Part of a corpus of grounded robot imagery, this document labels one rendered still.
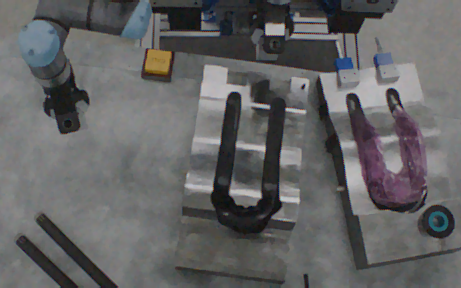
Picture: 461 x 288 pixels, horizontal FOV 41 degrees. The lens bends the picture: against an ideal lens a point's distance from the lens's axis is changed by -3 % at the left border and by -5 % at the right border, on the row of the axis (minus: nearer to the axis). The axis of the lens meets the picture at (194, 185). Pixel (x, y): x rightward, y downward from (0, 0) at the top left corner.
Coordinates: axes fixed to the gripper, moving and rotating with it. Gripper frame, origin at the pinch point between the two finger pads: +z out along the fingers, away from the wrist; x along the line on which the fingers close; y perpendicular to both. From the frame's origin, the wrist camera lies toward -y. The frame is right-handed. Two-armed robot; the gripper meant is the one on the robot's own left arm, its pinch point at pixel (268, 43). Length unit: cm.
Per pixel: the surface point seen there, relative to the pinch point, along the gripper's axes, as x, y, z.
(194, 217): 18.0, -41.0, 8.2
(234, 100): 8.2, -12.4, 6.6
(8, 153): 66, -23, 15
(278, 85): -3.1, -7.3, 8.8
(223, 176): 11.3, -32.5, 3.4
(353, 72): -22.2, -4.3, 6.9
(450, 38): -91, 54, 95
